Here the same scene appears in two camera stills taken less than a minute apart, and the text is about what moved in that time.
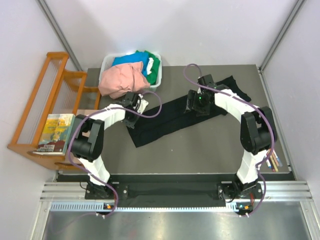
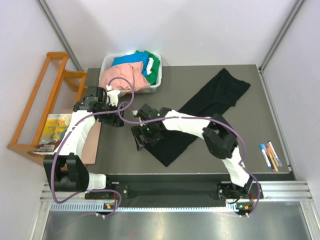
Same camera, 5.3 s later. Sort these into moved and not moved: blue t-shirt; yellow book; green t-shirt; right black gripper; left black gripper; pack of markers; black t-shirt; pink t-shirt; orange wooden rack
Moved: black t-shirt; right black gripper; left black gripper
Not moved: blue t-shirt; green t-shirt; pink t-shirt; pack of markers; orange wooden rack; yellow book
